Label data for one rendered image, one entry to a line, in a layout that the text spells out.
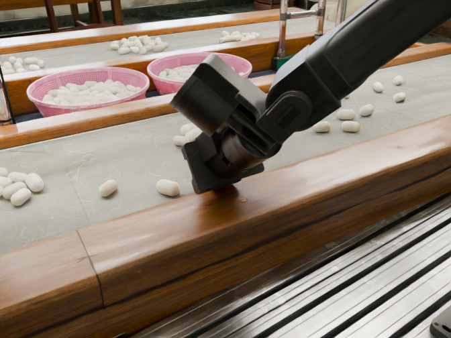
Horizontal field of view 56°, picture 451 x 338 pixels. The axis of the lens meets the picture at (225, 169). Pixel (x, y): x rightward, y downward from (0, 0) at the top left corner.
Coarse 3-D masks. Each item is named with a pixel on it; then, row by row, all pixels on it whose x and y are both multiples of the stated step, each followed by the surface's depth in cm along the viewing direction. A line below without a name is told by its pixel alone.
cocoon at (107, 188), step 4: (108, 180) 62; (112, 180) 62; (104, 184) 61; (108, 184) 61; (112, 184) 62; (116, 184) 62; (100, 188) 61; (104, 188) 60; (108, 188) 61; (112, 188) 61; (116, 188) 62; (100, 192) 61; (104, 192) 61; (108, 192) 61
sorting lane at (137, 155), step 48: (384, 96) 97; (432, 96) 97; (48, 144) 76; (96, 144) 76; (144, 144) 76; (288, 144) 76; (336, 144) 76; (48, 192) 62; (96, 192) 62; (144, 192) 62; (192, 192) 62; (0, 240) 53
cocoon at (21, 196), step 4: (24, 188) 60; (16, 192) 59; (20, 192) 59; (24, 192) 60; (28, 192) 60; (12, 196) 59; (16, 196) 59; (20, 196) 59; (24, 196) 59; (28, 196) 60; (12, 200) 58; (16, 200) 58; (20, 200) 59; (24, 200) 59; (16, 204) 59; (20, 204) 59
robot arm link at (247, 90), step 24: (216, 72) 44; (192, 96) 44; (216, 96) 45; (240, 96) 43; (264, 96) 47; (288, 96) 40; (192, 120) 46; (216, 120) 45; (264, 120) 42; (288, 120) 41
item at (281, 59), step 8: (320, 0) 133; (280, 8) 127; (320, 8) 134; (280, 16) 128; (288, 16) 129; (296, 16) 130; (304, 16) 132; (320, 16) 135; (280, 24) 129; (320, 24) 136; (280, 32) 130; (320, 32) 138; (280, 40) 131; (280, 48) 133; (280, 56) 134; (288, 56) 136; (272, 64) 136; (280, 64) 135
